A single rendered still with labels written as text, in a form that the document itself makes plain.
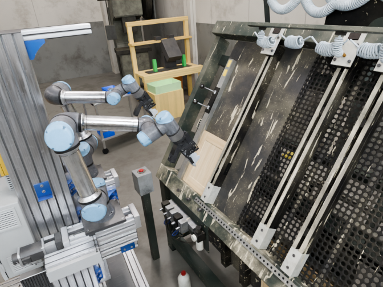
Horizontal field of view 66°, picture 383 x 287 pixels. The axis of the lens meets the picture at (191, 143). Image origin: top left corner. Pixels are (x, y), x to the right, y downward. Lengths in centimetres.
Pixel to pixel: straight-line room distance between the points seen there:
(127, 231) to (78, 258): 31
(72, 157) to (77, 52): 901
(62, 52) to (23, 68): 871
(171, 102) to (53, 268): 437
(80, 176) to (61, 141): 20
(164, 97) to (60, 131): 434
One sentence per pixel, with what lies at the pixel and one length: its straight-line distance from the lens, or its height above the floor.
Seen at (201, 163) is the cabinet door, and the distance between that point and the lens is 210.
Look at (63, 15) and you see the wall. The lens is 1025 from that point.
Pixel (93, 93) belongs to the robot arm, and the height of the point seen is 162.
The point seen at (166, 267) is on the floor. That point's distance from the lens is 282.
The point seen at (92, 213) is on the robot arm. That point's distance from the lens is 154.
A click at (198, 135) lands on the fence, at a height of 120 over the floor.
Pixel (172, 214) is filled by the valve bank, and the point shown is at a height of 76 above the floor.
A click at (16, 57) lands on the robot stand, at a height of 193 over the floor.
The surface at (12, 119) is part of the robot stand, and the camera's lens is 165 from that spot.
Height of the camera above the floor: 212
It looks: 27 degrees down
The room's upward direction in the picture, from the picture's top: 4 degrees counter-clockwise
